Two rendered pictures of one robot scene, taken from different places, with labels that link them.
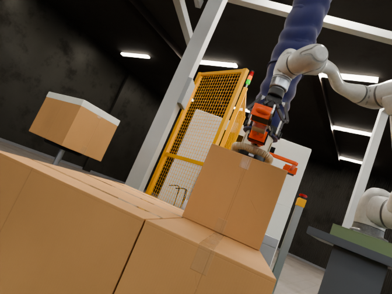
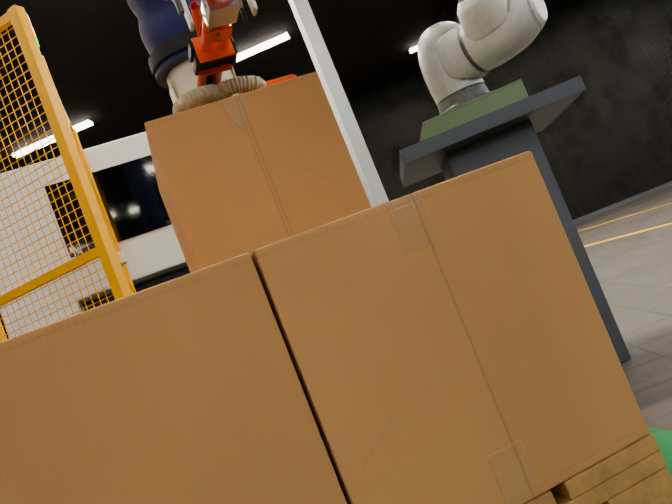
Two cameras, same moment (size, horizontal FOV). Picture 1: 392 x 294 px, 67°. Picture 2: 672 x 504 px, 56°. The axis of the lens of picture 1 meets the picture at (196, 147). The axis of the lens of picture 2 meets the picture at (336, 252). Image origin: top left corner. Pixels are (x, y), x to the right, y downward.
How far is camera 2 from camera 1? 0.44 m
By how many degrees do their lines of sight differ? 30
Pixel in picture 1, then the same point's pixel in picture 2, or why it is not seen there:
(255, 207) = (319, 171)
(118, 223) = (205, 308)
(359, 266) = (499, 151)
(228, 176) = (229, 158)
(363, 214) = (445, 78)
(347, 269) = not seen: hidden behind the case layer
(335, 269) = not seen: hidden behind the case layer
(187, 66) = not seen: outside the picture
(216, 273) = (450, 222)
